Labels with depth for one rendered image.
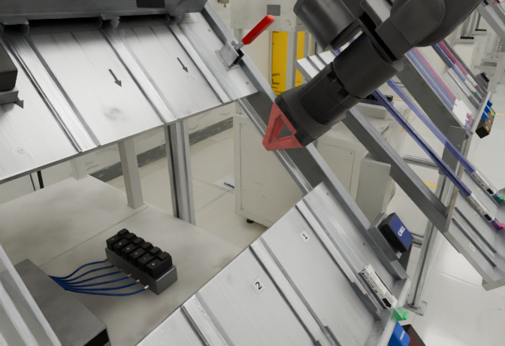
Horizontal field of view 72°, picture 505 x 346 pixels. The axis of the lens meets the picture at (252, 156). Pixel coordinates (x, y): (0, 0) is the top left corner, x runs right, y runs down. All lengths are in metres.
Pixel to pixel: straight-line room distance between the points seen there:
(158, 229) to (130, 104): 0.49
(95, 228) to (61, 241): 0.08
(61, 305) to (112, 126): 0.37
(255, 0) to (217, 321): 1.31
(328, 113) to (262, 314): 0.24
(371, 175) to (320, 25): 0.46
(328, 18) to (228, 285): 0.30
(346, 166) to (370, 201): 0.65
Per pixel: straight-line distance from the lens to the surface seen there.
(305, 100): 0.42
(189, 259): 0.78
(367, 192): 0.81
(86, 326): 0.64
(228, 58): 0.58
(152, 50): 0.52
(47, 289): 0.73
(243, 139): 1.68
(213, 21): 0.63
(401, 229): 0.60
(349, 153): 1.42
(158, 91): 0.47
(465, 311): 1.72
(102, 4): 0.49
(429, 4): 0.35
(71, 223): 0.97
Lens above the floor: 1.12
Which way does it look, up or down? 24 degrees down
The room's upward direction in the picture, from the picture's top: straight up
